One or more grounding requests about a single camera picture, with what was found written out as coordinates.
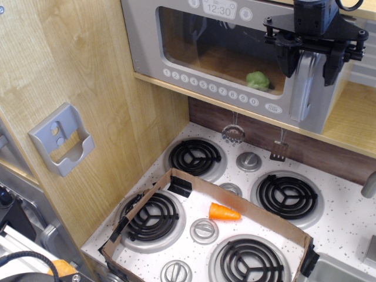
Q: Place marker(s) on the stove burner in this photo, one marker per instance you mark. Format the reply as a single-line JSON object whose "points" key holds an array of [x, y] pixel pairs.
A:
{"points": [[247, 258], [199, 157], [290, 196], [156, 226]]}

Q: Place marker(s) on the hanging silver spatula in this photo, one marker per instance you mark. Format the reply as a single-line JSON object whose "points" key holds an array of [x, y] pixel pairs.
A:
{"points": [[280, 148]]}

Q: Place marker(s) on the back right stove burner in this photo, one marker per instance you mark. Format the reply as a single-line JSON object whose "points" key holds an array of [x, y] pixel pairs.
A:
{"points": [[290, 196]]}

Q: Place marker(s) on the silver sink basin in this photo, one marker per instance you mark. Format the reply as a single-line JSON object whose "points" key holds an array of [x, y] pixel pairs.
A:
{"points": [[330, 269]]}

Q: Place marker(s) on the orange toy carrot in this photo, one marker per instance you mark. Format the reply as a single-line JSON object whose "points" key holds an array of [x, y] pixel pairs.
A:
{"points": [[219, 212]]}

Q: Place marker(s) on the silver knob front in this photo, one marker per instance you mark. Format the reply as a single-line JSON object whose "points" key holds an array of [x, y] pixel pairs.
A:
{"points": [[176, 271]]}

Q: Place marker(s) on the front right stove burner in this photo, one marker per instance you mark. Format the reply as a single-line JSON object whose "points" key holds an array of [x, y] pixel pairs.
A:
{"points": [[247, 258]]}

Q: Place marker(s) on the brown cardboard barrier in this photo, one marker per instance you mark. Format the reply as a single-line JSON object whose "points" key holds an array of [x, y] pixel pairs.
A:
{"points": [[196, 196]]}

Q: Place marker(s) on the silver toy microwave door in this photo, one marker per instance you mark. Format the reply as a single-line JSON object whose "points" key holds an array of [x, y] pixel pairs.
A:
{"points": [[209, 47]]}

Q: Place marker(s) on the silver knob centre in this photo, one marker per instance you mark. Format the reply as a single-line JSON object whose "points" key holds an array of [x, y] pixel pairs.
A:
{"points": [[204, 231]]}

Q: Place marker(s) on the silver knob back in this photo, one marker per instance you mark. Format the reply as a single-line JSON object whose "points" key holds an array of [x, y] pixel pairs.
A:
{"points": [[249, 162]]}

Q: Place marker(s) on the grey faucet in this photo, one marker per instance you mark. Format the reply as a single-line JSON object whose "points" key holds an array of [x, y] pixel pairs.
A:
{"points": [[368, 189]]}

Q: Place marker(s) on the green toy broccoli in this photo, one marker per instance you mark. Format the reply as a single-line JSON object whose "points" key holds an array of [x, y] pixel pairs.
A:
{"points": [[258, 80]]}

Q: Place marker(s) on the silver knob small middle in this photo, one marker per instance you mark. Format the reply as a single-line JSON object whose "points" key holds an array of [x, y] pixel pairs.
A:
{"points": [[232, 188]]}

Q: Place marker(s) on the back left stove burner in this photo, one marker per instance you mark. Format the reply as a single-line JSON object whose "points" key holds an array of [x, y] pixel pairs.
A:
{"points": [[199, 157]]}

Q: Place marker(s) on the grey oven door handle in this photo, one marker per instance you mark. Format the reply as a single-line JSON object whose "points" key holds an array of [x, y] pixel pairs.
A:
{"points": [[55, 240]]}

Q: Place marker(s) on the hanging silver strainer spoon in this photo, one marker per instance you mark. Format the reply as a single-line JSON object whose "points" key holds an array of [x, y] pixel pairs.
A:
{"points": [[233, 133]]}

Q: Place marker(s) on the orange toy at bottom left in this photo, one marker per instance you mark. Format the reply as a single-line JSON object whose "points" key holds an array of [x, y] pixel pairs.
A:
{"points": [[63, 268]]}

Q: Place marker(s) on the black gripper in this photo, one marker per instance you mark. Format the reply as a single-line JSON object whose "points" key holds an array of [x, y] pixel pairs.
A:
{"points": [[316, 26]]}

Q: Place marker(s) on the front left stove burner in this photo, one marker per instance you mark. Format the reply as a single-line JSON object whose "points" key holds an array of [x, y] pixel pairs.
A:
{"points": [[156, 226]]}

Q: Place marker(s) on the grey wall phone holder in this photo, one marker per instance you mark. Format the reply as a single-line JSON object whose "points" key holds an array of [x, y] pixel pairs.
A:
{"points": [[54, 131]]}

